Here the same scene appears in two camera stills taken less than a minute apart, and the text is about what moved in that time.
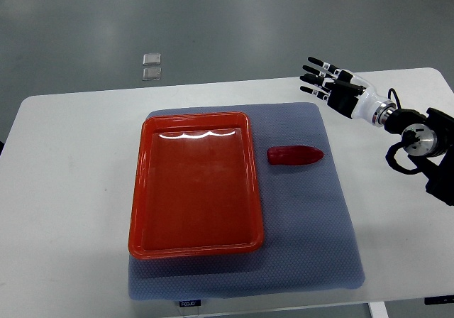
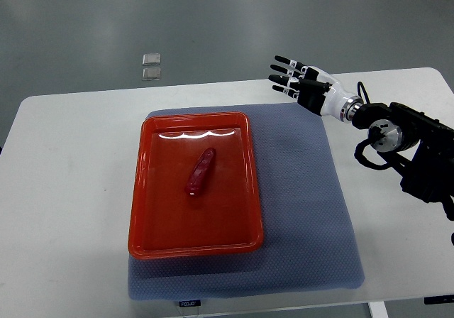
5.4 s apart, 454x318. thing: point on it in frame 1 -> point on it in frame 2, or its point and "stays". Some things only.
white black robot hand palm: x=350 y=94 -> x=330 y=103
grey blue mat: x=310 y=242 stays
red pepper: x=293 y=155 -> x=198 y=177
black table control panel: x=448 y=299 stays
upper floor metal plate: x=151 y=59 stays
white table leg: x=378 y=309 stays
